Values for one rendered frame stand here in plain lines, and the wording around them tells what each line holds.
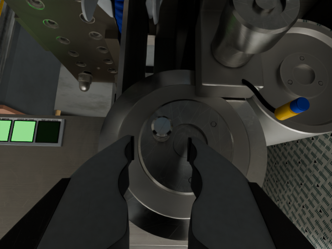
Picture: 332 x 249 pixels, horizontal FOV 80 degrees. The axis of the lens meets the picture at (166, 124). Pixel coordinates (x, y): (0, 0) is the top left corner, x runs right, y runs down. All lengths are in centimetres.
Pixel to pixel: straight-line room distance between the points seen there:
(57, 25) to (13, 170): 36
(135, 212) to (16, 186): 46
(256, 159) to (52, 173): 48
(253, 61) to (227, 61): 3
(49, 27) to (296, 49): 38
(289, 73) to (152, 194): 17
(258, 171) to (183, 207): 7
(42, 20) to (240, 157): 38
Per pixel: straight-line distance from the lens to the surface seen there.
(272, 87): 23
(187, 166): 15
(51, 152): 57
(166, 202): 17
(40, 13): 42
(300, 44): 26
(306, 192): 34
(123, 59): 21
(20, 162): 61
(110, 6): 26
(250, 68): 18
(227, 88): 17
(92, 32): 43
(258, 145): 19
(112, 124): 18
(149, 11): 25
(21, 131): 61
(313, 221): 33
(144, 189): 17
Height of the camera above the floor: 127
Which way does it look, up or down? 13 degrees down
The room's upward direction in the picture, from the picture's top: 179 degrees counter-clockwise
